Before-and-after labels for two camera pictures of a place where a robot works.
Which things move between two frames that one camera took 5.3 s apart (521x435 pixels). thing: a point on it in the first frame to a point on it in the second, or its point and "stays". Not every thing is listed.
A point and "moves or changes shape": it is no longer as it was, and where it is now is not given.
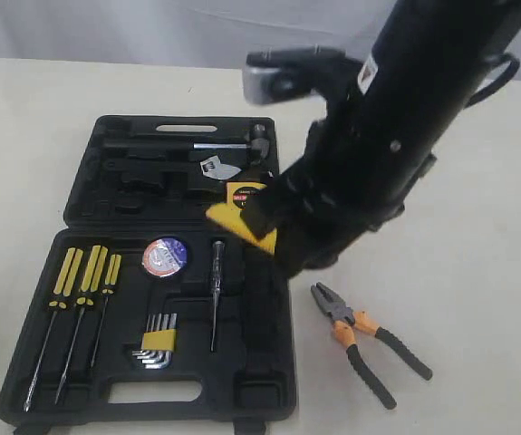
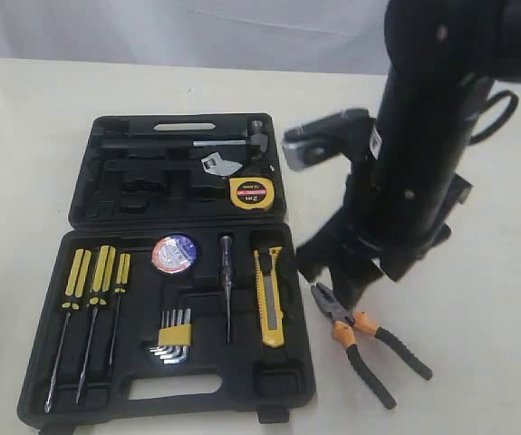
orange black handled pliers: x=345 y=325 stays
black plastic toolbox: x=147 y=310 stays
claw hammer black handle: x=258 y=145 stays
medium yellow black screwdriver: x=91 y=280 to x=103 y=285
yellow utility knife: x=229 y=217 to x=266 y=268
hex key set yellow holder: x=159 y=341 to x=174 y=340
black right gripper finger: x=269 y=207 to x=324 y=249
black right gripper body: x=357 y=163 to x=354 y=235
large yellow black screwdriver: x=59 y=301 to x=74 y=291
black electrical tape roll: x=164 y=256 moves or changes shape
